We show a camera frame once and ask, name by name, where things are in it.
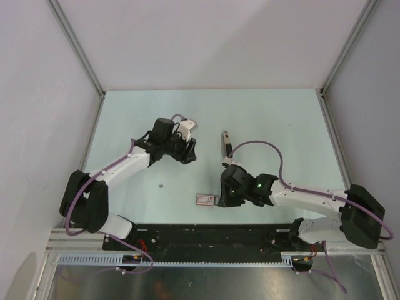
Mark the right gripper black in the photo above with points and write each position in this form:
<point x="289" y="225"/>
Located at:
<point x="225" y="200"/>

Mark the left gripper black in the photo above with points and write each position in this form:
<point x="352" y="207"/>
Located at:
<point x="187" y="155"/>

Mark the red white staple box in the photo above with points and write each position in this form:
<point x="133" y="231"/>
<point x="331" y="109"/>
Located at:
<point x="207" y="200"/>

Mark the stapler metal magazine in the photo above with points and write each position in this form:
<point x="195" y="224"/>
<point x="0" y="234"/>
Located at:
<point x="228" y="147"/>

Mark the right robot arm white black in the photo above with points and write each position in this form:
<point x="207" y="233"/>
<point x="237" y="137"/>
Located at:
<point x="352" y="214"/>

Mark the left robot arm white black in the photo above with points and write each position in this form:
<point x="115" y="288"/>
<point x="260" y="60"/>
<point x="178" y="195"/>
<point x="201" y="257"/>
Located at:
<point x="86" y="201"/>

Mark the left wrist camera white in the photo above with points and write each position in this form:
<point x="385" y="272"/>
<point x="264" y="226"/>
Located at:
<point x="186" y="127"/>

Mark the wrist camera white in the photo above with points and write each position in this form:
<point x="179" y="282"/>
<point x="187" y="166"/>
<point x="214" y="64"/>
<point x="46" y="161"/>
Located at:
<point x="227" y="161"/>
<point x="186" y="127"/>

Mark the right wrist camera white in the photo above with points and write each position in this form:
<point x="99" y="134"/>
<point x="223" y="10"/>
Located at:
<point x="227" y="161"/>

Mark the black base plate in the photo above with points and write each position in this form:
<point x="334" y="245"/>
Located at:
<point x="219" y="252"/>

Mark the grey slotted cable duct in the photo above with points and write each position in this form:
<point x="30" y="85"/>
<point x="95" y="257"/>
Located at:
<point x="282" y="260"/>

